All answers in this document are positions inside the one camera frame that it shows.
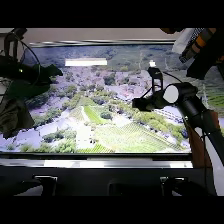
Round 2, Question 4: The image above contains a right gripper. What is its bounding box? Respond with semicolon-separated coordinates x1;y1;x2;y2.
131;91;165;112

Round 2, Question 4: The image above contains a white garment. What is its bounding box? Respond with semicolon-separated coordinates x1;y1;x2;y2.
172;28;196;54

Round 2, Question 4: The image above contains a black garment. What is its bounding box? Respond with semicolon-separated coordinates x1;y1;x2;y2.
186;33;224;81

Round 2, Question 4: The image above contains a striped garment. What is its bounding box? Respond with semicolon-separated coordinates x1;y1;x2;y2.
179;28;218;64

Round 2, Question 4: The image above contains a grey garment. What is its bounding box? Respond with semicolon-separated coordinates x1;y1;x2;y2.
0;97;36;140

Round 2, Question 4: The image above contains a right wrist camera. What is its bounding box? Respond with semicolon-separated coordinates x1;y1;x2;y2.
147;66;165;96

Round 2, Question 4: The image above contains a black cable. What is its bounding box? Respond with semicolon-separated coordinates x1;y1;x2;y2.
161;70;184;84
19;39;43;88

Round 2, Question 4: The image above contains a silver frame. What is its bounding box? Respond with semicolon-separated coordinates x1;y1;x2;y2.
0;156;201;197

